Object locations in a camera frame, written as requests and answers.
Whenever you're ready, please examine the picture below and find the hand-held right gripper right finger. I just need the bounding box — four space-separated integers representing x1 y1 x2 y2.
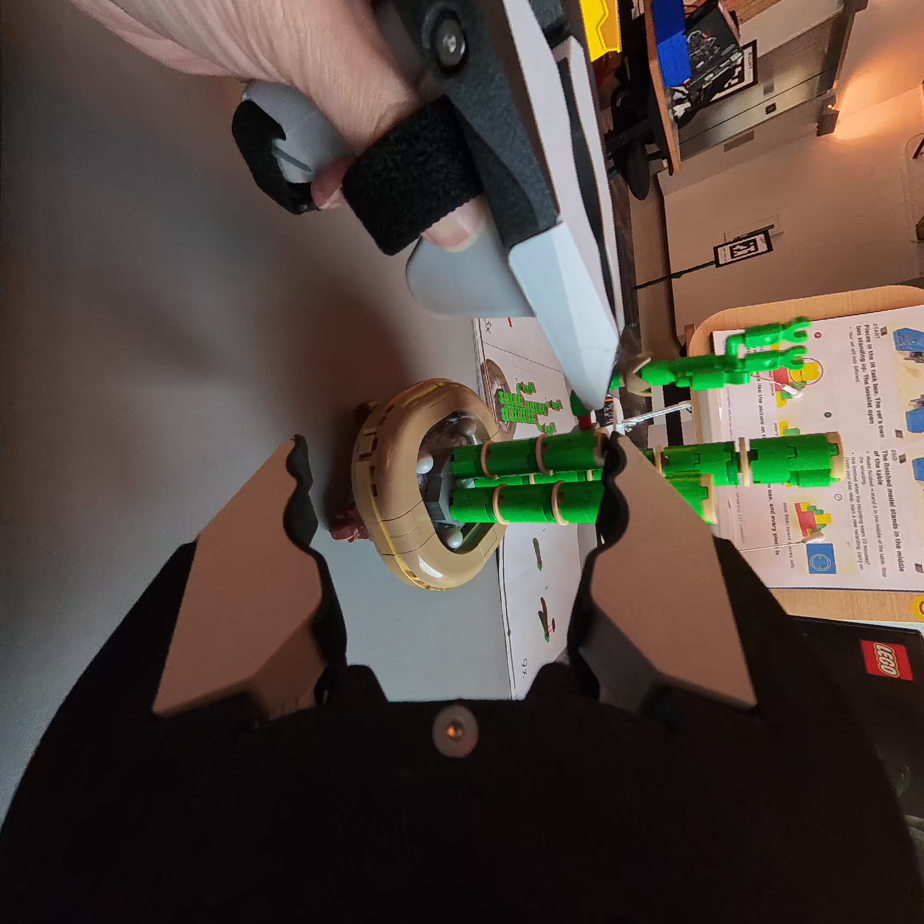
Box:
565 432 758 714

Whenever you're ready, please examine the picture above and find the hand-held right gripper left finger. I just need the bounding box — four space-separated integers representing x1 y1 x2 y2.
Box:
152 434 349 719

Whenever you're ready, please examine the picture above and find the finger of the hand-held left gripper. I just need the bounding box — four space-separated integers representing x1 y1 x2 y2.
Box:
504 0 628 412

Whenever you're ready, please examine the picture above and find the green lego bamboo branch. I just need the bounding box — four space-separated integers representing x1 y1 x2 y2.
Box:
569 316 812 436

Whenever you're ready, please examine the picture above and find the lego bamboo plant model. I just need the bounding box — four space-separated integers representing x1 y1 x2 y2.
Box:
334 377 847 590

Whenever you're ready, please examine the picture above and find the lego instruction booklet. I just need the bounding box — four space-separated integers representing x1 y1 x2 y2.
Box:
473 316 630 703

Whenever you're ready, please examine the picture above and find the black lego set box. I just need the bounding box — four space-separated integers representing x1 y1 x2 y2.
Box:
789 614 924 911

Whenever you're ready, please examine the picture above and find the person's left hand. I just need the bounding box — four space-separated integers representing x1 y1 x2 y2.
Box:
71 0 489 251

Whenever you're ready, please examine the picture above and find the black office chair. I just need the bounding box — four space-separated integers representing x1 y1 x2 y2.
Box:
605 87 667 202

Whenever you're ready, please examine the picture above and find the yellow plastic bin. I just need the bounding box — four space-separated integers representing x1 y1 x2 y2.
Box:
577 0 623 64

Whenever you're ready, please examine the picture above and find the wooden workbench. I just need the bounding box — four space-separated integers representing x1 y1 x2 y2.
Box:
641 0 684 176

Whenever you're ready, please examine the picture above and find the fiducial marker sign on stand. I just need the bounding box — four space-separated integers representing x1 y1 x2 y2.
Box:
635 226 775 291

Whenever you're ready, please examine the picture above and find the white laminated instruction sheet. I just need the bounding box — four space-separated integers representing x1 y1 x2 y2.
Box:
709 305 924 594

